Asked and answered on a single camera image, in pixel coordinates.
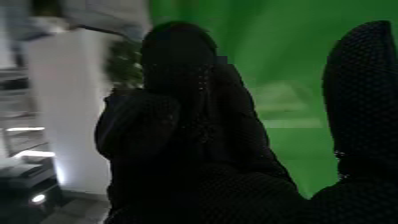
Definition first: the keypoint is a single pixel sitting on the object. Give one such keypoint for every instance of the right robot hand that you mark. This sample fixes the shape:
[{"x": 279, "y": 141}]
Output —
[{"x": 196, "y": 150}]

